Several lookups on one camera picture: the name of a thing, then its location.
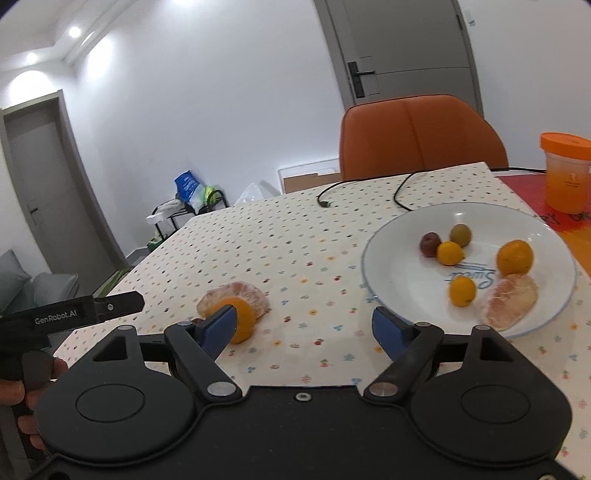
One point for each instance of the orange lidded plastic jar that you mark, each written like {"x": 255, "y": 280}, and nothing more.
{"x": 568, "y": 184}

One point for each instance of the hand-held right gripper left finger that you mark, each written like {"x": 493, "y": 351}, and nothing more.
{"x": 221, "y": 327}

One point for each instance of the black metal rack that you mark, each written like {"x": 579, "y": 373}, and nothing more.
{"x": 161, "y": 214}

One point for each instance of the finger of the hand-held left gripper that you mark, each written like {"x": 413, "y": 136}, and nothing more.
{"x": 120, "y": 304}

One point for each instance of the dark purple plum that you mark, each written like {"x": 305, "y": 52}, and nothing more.
{"x": 429, "y": 243}

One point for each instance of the blue plastic bag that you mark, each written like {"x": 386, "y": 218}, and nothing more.
{"x": 186, "y": 184}

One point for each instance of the white plastic bag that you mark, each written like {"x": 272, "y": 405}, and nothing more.
{"x": 249, "y": 194}

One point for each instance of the yellow green bag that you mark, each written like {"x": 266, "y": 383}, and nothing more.
{"x": 205, "y": 196}

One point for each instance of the black door lock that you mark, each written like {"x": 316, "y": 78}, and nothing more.
{"x": 356, "y": 76}

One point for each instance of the green box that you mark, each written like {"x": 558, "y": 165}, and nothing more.
{"x": 154, "y": 241}

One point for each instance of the white wall switch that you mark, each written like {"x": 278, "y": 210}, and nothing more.
{"x": 470, "y": 18}

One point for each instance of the grey sofa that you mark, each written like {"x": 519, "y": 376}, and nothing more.
{"x": 41, "y": 290}

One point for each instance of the grey panelled door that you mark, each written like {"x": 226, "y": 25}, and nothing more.
{"x": 406, "y": 41}

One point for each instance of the round ceiling light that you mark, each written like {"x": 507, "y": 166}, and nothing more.
{"x": 74, "y": 31}
{"x": 31, "y": 57}

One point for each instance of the orange leather chair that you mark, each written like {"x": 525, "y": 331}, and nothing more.
{"x": 415, "y": 138}

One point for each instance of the floral white tablecloth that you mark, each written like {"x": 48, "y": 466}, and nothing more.
{"x": 277, "y": 240}

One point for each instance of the pale peeled pomelo piece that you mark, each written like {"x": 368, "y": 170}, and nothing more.
{"x": 240, "y": 290}

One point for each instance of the grey plain door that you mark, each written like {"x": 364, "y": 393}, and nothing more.
{"x": 46, "y": 184}

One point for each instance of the green striped bag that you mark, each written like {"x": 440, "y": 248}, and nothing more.
{"x": 115, "y": 281}

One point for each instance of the person's left hand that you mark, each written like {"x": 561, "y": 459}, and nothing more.
{"x": 11, "y": 392}

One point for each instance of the medium orange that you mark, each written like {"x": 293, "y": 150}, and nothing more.
{"x": 515, "y": 257}

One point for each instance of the orange printed tablecloth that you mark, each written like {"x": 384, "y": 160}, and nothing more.
{"x": 572, "y": 235}

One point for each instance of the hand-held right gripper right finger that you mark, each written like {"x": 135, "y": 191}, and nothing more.
{"x": 388, "y": 332}

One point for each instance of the flat cardboard box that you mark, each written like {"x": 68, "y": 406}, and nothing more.
{"x": 304, "y": 180}

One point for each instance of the white plate with blue rim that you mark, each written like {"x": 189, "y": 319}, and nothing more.
{"x": 397, "y": 267}

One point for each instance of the small orange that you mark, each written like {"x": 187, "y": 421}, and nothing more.
{"x": 462, "y": 290}
{"x": 449, "y": 253}

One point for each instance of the large orange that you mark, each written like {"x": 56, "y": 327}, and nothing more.
{"x": 244, "y": 318}

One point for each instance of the pink peeled pomelo piece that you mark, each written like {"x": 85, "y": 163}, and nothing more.
{"x": 510, "y": 300}

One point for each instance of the greenish brown plum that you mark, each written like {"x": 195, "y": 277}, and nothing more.
{"x": 460, "y": 234}

